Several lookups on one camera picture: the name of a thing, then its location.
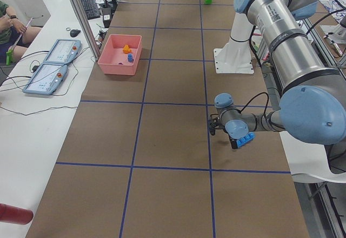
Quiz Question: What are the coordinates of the aluminium frame post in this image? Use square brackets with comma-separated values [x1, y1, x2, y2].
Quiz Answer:
[70, 0, 101, 61]

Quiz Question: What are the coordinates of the upper teach pendant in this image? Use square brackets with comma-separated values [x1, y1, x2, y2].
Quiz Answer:
[44, 39, 82, 64]

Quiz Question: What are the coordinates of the white chair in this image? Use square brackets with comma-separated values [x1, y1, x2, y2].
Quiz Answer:
[280, 131, 345, 183]

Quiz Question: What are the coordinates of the lower teach pendant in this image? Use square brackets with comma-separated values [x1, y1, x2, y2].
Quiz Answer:
[23, 63, 68, 95]

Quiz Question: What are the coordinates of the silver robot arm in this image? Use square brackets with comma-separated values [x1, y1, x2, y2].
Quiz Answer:
[208, 0, 345, 149]

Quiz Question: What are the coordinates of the long blue block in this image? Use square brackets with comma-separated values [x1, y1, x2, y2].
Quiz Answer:
[236, 132, 255, 149]

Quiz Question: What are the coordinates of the seated person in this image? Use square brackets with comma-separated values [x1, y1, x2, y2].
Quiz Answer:
[1, 1, 42, 63]

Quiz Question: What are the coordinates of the orange block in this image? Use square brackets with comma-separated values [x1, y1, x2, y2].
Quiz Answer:
[123, 44, 132, 54]

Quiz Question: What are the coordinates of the red bottle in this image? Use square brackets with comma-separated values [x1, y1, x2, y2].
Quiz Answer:
[1, 203, 34, 225]

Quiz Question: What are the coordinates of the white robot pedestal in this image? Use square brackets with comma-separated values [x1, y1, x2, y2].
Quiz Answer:
[213, 13, 254, 74]

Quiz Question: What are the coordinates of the teach pendant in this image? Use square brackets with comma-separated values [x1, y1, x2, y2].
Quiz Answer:
[23, 63, 68, 95]
[44, 39, 82, 64]

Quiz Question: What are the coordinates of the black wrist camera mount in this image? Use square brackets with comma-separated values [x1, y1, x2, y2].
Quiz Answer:
[208, 114, 224, 136]

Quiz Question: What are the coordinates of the pink plastic box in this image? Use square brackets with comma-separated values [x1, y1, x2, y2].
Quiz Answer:
[98, 34, 142, 76]

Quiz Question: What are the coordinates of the small blue block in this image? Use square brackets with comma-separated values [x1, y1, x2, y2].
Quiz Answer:
[128, 53, 134, 62]

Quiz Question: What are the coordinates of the black keyboard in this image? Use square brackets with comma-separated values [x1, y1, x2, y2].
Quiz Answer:
[80, 0, 100, 20]

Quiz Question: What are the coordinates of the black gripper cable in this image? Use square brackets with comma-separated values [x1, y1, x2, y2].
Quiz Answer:
[239, 91, 284, 127]

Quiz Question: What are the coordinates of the black computer mouse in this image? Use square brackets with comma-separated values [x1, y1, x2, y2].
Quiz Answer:
[70, 29, 81, 38]

